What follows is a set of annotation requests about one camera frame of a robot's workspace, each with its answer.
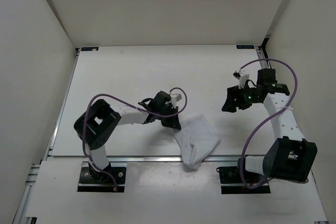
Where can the aluminium frame rail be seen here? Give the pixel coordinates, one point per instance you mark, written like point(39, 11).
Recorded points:
point(124, 159)

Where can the left blue corner label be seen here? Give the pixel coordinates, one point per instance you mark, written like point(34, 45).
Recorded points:
point(89, 48)

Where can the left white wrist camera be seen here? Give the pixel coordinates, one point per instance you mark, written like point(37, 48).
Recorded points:
point(175, 98)

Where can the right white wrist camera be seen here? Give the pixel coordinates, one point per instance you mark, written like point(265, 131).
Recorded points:
point(242, 78)

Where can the white skirt cloth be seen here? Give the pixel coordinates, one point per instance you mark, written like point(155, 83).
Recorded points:
point(196, 139)

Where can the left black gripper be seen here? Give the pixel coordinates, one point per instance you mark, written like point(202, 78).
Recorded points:
point(173, 122)

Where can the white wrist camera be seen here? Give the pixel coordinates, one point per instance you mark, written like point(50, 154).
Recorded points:
point(175, 98)
point(242, 78)

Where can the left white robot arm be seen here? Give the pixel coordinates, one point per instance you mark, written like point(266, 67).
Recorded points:
point(96, 125)

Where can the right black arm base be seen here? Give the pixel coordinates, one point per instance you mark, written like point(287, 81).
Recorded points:
point(231, 183)

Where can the right blue corner label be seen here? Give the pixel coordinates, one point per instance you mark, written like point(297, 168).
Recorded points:
point(245, 47)

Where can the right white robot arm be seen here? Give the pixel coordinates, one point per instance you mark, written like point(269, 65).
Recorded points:
point(291, 156)

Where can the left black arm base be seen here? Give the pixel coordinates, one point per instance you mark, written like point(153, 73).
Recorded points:
point(93, 181)

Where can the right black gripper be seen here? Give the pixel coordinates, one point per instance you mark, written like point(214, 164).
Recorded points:
point(230, 104)

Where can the blue corner label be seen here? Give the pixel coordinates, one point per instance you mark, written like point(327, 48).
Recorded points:
point(245, 47)
point(89, 48)

